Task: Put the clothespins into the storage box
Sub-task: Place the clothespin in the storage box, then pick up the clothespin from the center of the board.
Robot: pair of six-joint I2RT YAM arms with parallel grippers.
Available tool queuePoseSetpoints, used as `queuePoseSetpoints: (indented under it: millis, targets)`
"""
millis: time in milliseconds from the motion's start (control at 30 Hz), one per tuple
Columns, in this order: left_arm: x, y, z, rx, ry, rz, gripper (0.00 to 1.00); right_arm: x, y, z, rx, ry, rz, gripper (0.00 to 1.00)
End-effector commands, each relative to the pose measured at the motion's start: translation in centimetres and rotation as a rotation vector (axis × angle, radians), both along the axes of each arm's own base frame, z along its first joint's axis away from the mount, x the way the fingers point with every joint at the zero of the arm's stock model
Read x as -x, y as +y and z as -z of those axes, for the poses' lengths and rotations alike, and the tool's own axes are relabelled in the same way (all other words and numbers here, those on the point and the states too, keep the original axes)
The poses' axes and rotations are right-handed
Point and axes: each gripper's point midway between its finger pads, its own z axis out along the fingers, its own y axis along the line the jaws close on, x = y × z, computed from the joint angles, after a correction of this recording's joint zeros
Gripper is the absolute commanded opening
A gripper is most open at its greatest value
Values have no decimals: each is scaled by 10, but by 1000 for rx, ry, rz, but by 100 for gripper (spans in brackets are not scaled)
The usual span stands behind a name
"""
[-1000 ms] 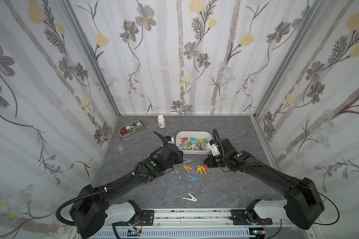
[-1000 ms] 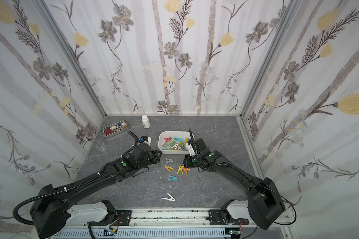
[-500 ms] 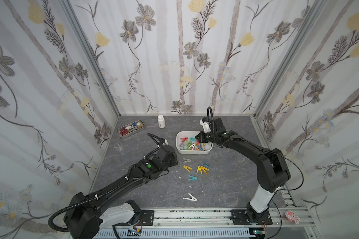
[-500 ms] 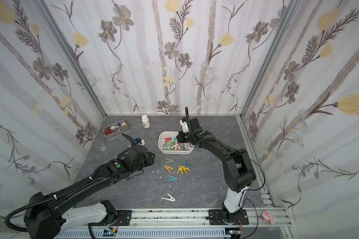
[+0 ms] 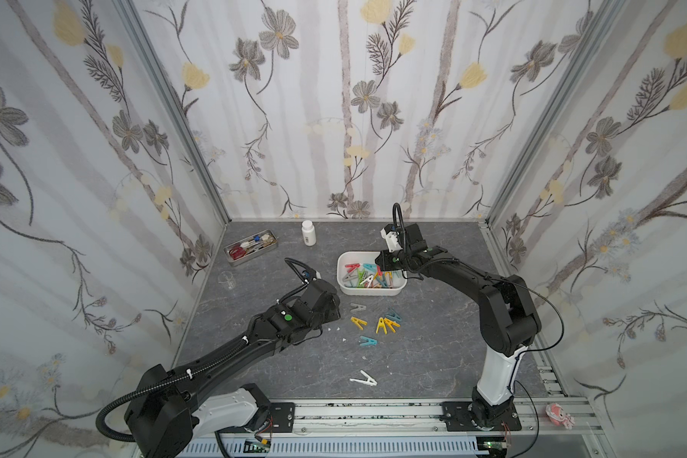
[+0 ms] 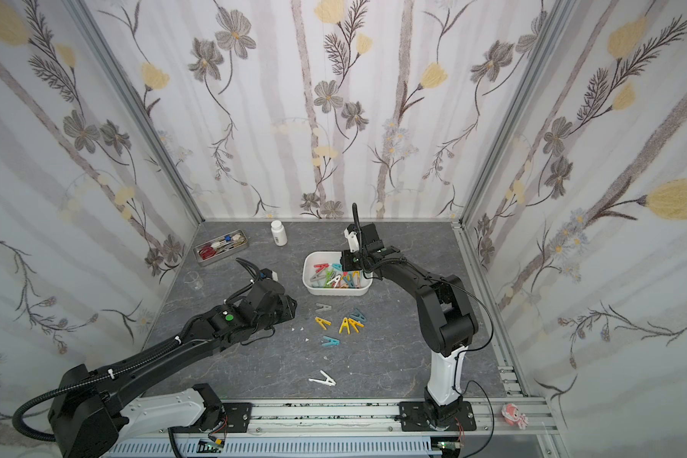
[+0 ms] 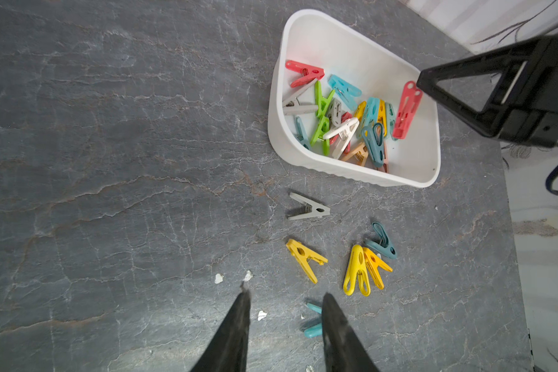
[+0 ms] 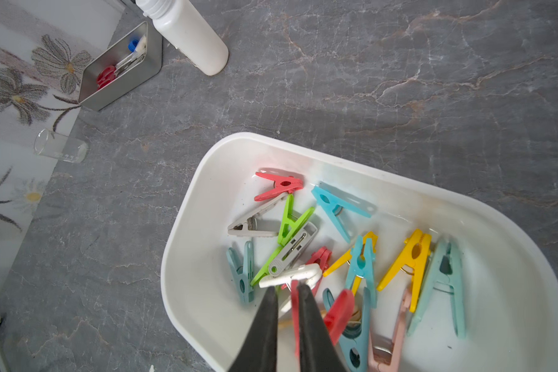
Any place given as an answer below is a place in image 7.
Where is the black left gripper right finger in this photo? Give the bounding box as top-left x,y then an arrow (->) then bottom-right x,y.
322,293 -> 379,371

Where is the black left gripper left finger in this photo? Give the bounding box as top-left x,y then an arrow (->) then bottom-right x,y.
192,290 -> 251,372

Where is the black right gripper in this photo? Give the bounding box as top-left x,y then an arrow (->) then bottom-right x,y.
417,35 -> 558,148

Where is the turquoise clothespin of pair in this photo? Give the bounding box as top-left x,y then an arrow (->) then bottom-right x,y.
303,302 -> 322,339

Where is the yellow clothespin pair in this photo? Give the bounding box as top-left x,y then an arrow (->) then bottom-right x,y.
343,244 -> 371,297

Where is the red clothespin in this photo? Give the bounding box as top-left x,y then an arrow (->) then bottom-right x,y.
330,112 -> 353,153
392,81 -> 423,140
285,60 -> 325,88

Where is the dark teal clothespin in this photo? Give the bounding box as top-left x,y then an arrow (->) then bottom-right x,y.
364,222 -> 398,260

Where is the sage green clothespin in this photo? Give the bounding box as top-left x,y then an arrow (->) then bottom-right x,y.
385,102 -> 397,139
294,116 -> 311,150

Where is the grey clothespin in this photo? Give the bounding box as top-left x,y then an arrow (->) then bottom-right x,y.
327,99 -> 343,127
282,78 -> 319,116
288,192 -> 330,221

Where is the beige clothespin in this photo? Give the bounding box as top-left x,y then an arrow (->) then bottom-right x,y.
340,142 -> 369,167

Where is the white clothespin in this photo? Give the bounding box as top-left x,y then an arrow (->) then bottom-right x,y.
322,117 -> 360,159

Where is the lime green clothespin bottom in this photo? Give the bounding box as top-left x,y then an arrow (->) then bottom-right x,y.
309,116 -> 330,156

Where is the lime green clothespin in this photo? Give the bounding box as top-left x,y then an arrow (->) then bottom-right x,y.
309,116 -> 330,156
315,80 -> 336,119

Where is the orange yellow clothespin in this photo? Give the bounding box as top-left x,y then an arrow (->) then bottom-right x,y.
363,247 -> 393,290

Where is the pink clothespin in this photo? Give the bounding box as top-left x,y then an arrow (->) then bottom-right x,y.
378,144 -> 388,174

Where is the white plastic storage box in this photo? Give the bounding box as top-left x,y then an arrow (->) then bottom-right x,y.
268,9 -> 441,188

